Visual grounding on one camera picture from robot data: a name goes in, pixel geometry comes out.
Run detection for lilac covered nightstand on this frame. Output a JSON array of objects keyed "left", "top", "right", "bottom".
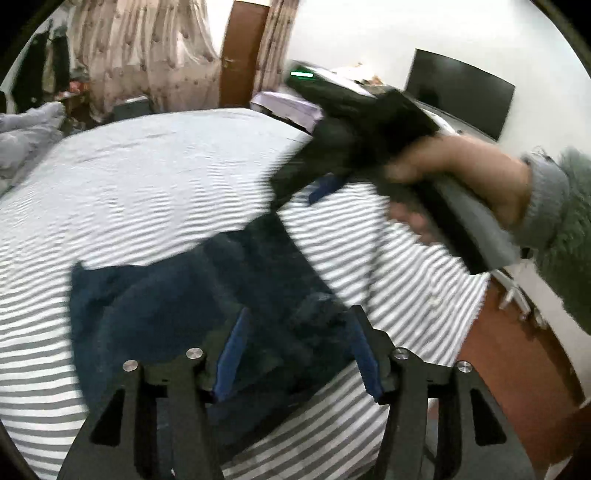
[{"left": 250, "top": 90, "right": 320, "bottom": 131}]

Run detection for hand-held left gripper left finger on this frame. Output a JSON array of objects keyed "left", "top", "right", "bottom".
[{"left": 55, "top": 306, "right": 253, "bottom": 480}]

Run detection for person's right hand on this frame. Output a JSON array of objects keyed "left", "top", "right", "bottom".
[{"left": 385, "top": 135, "right": 533, "bottom": 246}]

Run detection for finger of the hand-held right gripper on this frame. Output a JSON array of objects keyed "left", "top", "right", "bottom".
[
  {"left": 307, "top": 176, "right": 346, "bottom": 206},
  {"left": 270, "top": 138, "right": 334, "bottom": 213}
]

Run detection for narrow beige floral curtain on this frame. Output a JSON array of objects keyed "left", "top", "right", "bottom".
[{"left": 255, "top": 0, "right": 302, "bottom": 94}]

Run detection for dark hanging clothes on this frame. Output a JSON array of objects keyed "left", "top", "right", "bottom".
[{"left": 14, "top": 21, "right": 71, "bottom": 114}]

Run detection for black flat screen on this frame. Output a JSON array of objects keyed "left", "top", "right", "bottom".
[{"left": 405, "top": 48, "right": 516, "bottom": 142}]

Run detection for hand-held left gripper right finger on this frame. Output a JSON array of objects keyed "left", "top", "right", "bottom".
[{"left": 350, "top": 305, "right": 539, "bottom": 480}]

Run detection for black box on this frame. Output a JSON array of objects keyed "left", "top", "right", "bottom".
[{"left": 113, "top": 95, "right": 154, "bottom": 122}]

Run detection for brown wooden door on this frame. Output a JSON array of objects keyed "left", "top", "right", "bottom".
[{"left": 219, "top": 0, "right": 271, "bottom": 110}]

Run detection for white rack base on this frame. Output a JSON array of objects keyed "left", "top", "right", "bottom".
[{"left": 498, "top": 268, "right": 549, "bottom": 329}]

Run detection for navy blue pants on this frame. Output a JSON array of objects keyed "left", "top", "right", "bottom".
[{"left": 69, "top": 212, "right": 370, "bottom": 462}]

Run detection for grey crumpled blanket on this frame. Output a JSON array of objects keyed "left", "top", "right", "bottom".
[{"left": 0, "top": 102, "right": 66, "bottom": 186}]

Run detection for bed with grey striped sheet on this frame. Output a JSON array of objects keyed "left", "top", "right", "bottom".
[{"left": 0, "top": 107, "right": 493, "bottom": 480}]

